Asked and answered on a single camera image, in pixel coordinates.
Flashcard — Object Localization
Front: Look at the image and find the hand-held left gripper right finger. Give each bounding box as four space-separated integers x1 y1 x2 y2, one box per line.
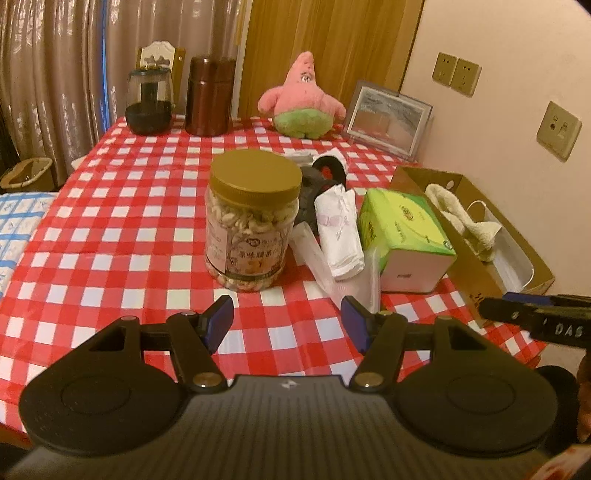
341 295 491 395

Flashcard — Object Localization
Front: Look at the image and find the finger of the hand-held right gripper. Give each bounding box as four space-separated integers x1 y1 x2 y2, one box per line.
479 296 544 339
502 291 561 308

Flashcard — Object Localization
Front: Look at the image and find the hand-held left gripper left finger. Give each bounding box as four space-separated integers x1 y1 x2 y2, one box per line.
81 295 234 394

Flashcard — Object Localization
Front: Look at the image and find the cardboard box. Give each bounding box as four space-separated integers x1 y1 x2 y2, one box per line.
388 165 556 328

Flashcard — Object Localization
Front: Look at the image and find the clear plastic bag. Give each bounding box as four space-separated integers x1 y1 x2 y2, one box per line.
291 222 382 310

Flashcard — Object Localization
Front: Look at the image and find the white sock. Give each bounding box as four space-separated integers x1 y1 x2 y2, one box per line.
314 185 365 280

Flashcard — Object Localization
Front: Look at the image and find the black red fabric ring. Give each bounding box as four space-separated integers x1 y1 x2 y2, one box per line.
310 156 346 190

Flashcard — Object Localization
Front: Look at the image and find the beige towel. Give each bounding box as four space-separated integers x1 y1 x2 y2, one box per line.
425 183 504 263

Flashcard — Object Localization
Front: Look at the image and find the plastic snack jar gold lid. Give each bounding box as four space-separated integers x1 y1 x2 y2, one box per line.
204 150 303 292

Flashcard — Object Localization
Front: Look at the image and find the green tissue pack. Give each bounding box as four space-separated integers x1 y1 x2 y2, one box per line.
358 188 458 294

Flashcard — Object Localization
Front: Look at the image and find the red checked tablecloth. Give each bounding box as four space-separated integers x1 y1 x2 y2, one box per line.
0 115 546 439

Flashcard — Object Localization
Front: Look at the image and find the black fabric band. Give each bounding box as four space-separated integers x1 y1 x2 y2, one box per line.
295 167 333 232

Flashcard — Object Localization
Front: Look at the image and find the white crumpled paper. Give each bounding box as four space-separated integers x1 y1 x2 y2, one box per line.
281 147 352 168

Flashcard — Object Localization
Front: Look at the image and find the blue checked bedding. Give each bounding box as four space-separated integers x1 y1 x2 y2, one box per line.
0 191 58 296

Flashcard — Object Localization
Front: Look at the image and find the dark glass jar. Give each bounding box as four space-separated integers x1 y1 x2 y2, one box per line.
126 68 175 136

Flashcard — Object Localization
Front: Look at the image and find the brown cylindrical canister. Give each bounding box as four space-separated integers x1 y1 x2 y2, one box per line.
185 56 237 137

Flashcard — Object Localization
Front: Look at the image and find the pink starfish plush toy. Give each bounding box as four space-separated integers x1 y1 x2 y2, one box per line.
257 52 347 139

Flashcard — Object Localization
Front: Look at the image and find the beige trash bin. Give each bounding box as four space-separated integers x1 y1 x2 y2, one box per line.
0 157 54 193

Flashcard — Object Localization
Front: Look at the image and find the white wooden chair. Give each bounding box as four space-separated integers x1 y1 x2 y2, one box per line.
136 41 185 116

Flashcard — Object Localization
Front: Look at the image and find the blue pole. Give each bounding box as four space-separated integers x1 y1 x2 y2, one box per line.
98 0 112 134

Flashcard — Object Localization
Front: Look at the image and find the wooden door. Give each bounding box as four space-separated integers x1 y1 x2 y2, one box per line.
238 0 424 118

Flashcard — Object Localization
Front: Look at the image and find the beige patterned curtain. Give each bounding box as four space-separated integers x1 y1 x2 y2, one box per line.
0 0 245 185

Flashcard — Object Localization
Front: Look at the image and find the large beige wall socket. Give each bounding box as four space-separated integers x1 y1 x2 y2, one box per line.
536 102 583 162

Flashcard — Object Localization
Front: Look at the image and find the clear picture frame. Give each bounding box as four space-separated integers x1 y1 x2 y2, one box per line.
342 80 434 161

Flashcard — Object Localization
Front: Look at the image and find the wall light switch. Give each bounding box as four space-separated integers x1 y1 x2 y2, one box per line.
450 58 482 97

